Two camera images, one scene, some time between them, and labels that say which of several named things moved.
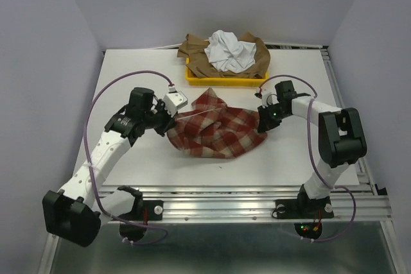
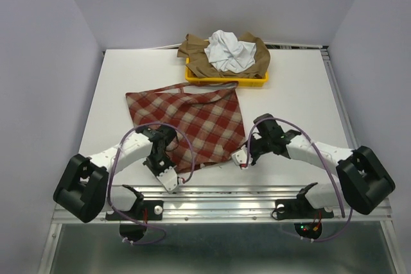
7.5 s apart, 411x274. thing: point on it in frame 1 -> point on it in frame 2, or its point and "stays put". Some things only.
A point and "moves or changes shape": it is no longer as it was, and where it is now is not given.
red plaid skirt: [212, 129] moves or changes shape
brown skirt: [194, 50] stays put
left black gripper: [170, 121] -> [157, 172]
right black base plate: [297, 209] stays put
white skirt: [225, 52] stays put
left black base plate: [148, 210] stays put
